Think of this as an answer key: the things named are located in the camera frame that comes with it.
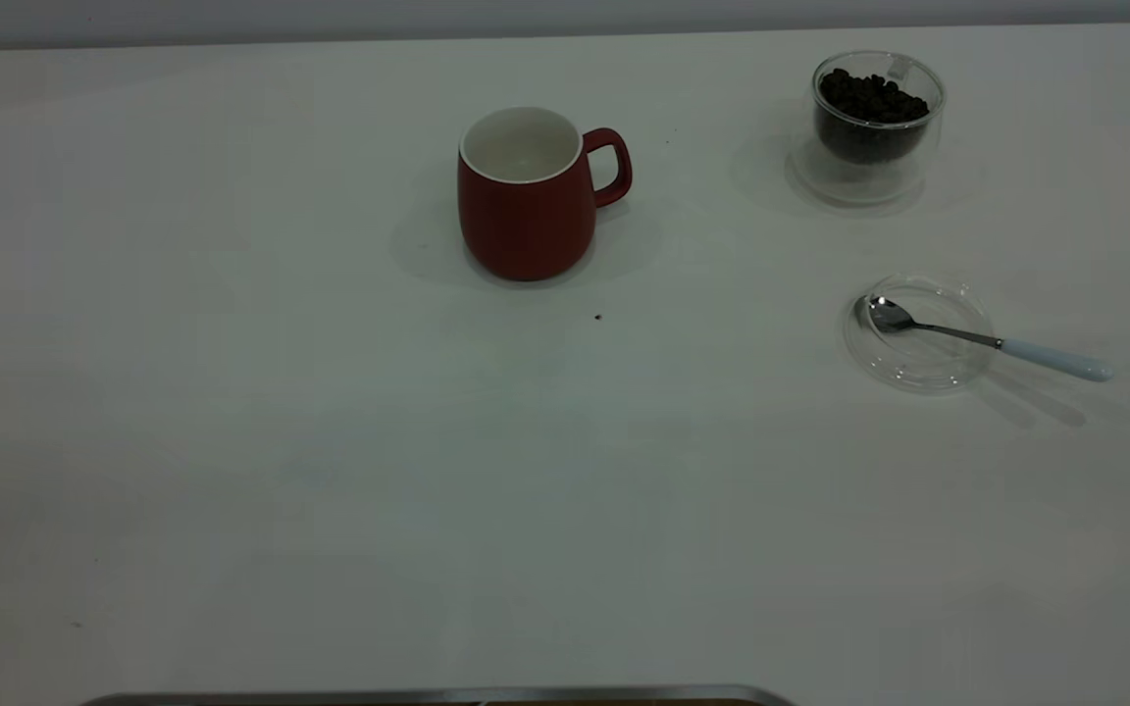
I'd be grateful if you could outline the double-wall glass cup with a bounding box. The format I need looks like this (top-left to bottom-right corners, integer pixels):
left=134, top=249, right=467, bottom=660
left=787, top=51, right=947, bottom=209

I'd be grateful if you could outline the silver metal edge strip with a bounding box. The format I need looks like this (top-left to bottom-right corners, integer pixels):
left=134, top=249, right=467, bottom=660
left=79, top=684, right=796, bottom=706

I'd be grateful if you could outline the coffee beans pile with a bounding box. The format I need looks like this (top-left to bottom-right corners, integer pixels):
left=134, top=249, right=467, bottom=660
left=815, top=67, right=931, bottom=165

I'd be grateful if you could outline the clear glass saucer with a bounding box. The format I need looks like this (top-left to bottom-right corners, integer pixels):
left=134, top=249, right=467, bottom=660
left=842, top=275, right=996, bottom=395

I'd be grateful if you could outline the spoon with pale blue handle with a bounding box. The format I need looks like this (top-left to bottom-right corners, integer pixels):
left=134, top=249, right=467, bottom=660
left=865, top=296, right=1115, bottom=383

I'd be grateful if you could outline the red ceramic mug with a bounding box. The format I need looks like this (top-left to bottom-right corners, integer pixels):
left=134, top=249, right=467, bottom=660
left=456, top=106, right=634, bottom=283

